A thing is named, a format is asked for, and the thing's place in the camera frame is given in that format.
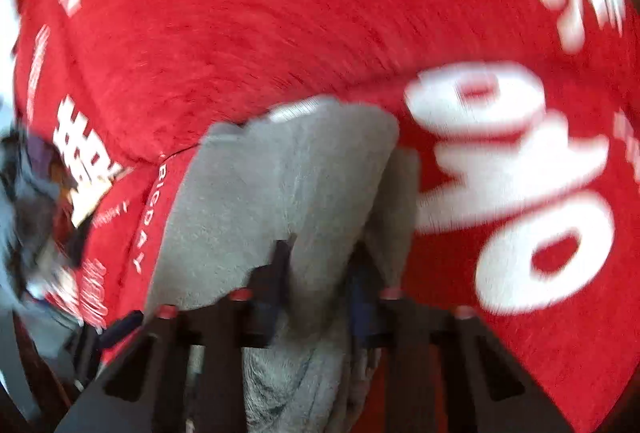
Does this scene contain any grey knit sweater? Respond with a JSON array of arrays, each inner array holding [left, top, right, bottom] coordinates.
[[145, 98, 420, 432]]

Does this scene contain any cream white garment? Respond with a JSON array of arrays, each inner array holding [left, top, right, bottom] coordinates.
[[67, 167, 134, 229]]

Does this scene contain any red wedding bed cover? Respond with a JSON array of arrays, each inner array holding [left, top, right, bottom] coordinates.
[[49, 62, 639, 432]]

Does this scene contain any grey clothes pile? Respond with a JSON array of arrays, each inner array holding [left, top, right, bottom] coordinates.
[[1, 125, 90, 309]]

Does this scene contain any red wedding pillow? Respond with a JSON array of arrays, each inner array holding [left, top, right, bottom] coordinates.
[[14, 0, 639, 163]]

